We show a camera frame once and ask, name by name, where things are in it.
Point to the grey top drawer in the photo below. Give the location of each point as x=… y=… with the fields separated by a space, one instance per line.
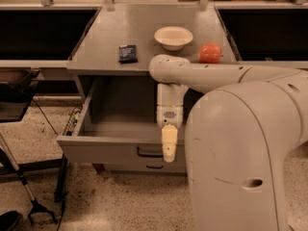
x=117 y=124

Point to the wire basket with items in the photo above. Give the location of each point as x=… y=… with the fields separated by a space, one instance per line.
x=72 y=122

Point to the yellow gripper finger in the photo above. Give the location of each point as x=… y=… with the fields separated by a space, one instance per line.
x=169 y=142

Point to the dark blue snack packet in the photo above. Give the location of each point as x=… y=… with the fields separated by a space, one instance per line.
x=128 y=54

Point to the grey bottom drawer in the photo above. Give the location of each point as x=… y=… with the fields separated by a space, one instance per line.
x=147 y=169

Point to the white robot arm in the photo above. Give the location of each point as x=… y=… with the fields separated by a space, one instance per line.
x=237 y=137

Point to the grey drawer cabinet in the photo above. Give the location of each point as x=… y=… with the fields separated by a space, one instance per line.
x=136 y=24

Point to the white bowl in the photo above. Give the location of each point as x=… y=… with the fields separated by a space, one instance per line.
x=173 y=38

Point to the black chair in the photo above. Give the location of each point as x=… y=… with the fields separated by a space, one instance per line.
x=17 y=89

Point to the grey drawer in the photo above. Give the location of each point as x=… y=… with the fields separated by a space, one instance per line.
x=117 y=124
x=147 y=169

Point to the black upright bar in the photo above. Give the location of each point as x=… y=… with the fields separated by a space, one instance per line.
x=59 y=192

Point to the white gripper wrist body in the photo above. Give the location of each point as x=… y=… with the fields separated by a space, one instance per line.
x=169 y=116

